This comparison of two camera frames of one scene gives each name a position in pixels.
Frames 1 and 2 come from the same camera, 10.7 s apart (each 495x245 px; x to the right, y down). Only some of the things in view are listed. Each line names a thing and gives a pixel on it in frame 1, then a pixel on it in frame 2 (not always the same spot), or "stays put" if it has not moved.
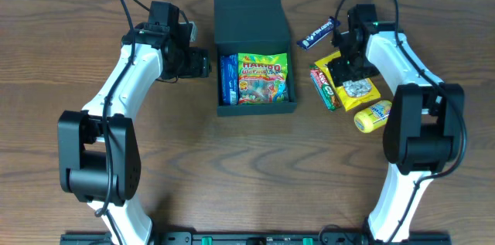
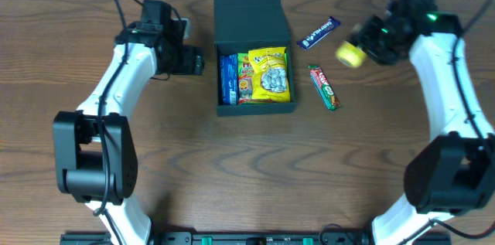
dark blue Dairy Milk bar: x=305 y=42 stays put
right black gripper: x=349 y=69 → x=371 y=40
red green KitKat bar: x=325 y=88 stays put
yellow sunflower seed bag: x=353 y=93 → x=270 y=80
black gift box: x=250 y=19 stays put
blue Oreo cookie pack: x=229 y=79 stays put
